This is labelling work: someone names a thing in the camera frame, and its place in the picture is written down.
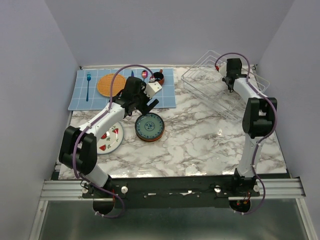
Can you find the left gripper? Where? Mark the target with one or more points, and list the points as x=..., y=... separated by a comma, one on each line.
x=142, y=108

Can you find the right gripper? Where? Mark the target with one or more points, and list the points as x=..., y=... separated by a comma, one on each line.
x=223, y=78

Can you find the teal plate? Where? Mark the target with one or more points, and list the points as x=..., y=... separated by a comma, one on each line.
x=149, y=125

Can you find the white wire dish rack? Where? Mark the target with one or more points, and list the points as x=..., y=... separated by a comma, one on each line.
x=205, y=82

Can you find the orange plate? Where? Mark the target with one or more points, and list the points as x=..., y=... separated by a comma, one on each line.
x=150, y=140

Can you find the watermelon pattern plate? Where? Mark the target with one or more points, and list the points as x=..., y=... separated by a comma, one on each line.
x=111, y=140

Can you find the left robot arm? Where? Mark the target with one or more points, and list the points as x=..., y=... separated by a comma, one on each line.
x=79, y=144

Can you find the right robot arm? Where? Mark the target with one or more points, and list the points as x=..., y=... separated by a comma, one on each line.
x=258, y=122

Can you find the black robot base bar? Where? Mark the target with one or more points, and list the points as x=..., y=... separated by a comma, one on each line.
x=182, y=192

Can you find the blue grid placemat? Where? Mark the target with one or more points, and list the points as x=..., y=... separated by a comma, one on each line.
x=166, y=96

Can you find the brown ceramic mug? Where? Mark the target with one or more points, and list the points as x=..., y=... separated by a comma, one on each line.
x=159, y=77

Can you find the iridescent spoon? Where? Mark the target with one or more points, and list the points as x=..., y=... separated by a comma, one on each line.
x=144, y=74

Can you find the woven orange trivet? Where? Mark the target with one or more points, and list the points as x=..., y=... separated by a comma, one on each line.
x=104, y=84

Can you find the blue fork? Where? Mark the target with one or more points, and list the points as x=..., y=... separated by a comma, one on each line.
x=88, y=78

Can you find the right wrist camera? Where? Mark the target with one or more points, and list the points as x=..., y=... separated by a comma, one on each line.
x=222, y=68

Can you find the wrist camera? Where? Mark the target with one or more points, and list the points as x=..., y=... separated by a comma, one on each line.
x=152, y=88
x=222, y=68

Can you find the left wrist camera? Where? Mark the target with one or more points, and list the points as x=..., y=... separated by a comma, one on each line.
x=152, y=88

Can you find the aluminium frame rail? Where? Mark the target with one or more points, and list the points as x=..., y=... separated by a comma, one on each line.
x=71, y=190

